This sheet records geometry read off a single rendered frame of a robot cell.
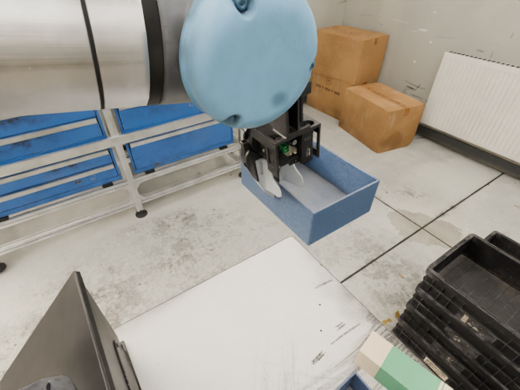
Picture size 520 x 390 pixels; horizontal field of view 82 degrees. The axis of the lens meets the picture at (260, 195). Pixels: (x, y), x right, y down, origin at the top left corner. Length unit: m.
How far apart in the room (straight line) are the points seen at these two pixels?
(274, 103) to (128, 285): 1.74
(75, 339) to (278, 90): 0.51
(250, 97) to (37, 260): 2.13
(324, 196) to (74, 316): 0.47
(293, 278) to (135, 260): 1.25
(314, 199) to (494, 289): 0.95
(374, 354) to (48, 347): 0.62
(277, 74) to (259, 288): 0.75
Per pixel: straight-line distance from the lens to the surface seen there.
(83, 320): 0.58
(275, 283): 0.88
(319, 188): 0.60
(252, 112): 0.17
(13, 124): 1.85
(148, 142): 1.97
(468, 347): 1.31
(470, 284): 1.37
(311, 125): 0.39
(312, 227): 0.46
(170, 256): 1.91
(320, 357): 0.80
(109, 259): 2.03
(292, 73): 0.17
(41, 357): 0.68
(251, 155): 0.43
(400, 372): 0.77
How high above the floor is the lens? 1.43
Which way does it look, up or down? 40 degrees down
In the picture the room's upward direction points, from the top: straight up
